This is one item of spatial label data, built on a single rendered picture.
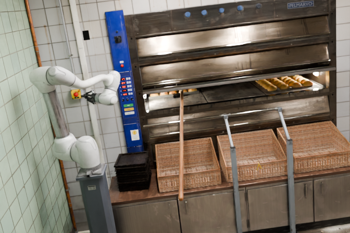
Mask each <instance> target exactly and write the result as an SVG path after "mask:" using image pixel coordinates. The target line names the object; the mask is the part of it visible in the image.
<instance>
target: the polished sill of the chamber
mask: <svg viewBox="0 0 350 233"><path fill-rule="evenodd" d="M328 92H329V88H327V87H322V88H314V89H306V90H298V91H293V92H286V93H278V94H270V95H262V96H255V97H246V98H239V99H231V100H223V101H215V102H207V103H199V104H195V105H187V106H183V111H190V110H198V109H206V108H213V107H221V106H229V105H237V104H242V103H249V102H257V101H265V100H273V99H281V98H289V97H296V96H304V95H312V94H320V93H328ZM175 112H180V106H179V107H171V108H163V109H156V110H148V111H146V116H151V115H159V114H166V113H175Z"/></svg>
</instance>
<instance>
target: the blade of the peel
mask: <svg viewBox="0 0 350 233"><path fill-rule="evenodd" d="M196 89H197V88H196ZM196 93H199V90H198V89H197V91H192V92H185V93H183V95H188V94H196ZM176 96H180V93H177V94H176ZM148 97H149V100H150V99H157V98H165V97H173V96H172V94H169V95H161V96H160V94H159V96H154V97H150V94H149V95H148Z"/></svg>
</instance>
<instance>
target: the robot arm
mask: <svg viewBox="0 0 350 233"><path fill-rule="evenodd" d="M29 79H30V82H31V83H32V84H33V85H35V86H36V87H37V89H38V90H39V91H40V92H41V93H42V95H43V98H44V101H45V104H46V107H47V110H48V114H49V117H50V119H51V122H52V125H53V128H54V131H55V135H56V137H55V139H54V144H53V146H52V153H53V155H54V156H55V157H56V158H58V159H60V160H63V161H70V162H77V163H79V164H80V169H81V171H80V173H79V174H78V177H84V176H86V177H87V178H88V177H90V176H92V175H101V174H102V170H103V167H104V166H105V164H104V163H101V161H100V156H99V150H98V146H97V143H96V141H95V140H94V139H93V138H92V137H91V136H82V137H80V138H78V140H76V138H75V137H74V135H73V134H72V133H70V132H69V130H68V127H67V123H66V120H65V117H64V114H63V110H62V108H61V105H60V101H59V98H58V95H57V92H56V88H57V85H65V86H68V87H73V88H77V89H86V88H89V87H91V86H93V85H95V84H97V83H99V82H101V81H103V84H104V86H105V88H104V90H103V92H102V93H94V92H93V91H94V90H91V91H90V92H87V93H85V94H83V95H81V97H84V98H85V99H87V101H89V102H91V103H92V104H96V102H97V103H101V104H103V105H107V106H112V105H115V104H116V103H117V101H118V98H117V96H116V91H117V89H118V86H119V83H120V74H119V72H117V71H111V72H110V73H109V74H107V75H105V74H100V75H97V76H95V77H92V78H90V79H88V80H85V81H82V80H80V79H79V78H77V77H76V76H75V75H74V74H73V73H71V72H70V71H69V70H67V69H65V68H62V67H59V66H53V67H50V66H47V67H39V68H36V69H34V70H33V71H31V73H30V75H29ZM89 93H92V94H89ZM88 96H89V97H88Z"/></svg>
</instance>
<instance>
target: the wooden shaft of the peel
mask: <svg viewBox="0 0 350 233"><path fill-rule="evenodd" d="M179 201H183V91H182V90H180V151H179Z"/></svg>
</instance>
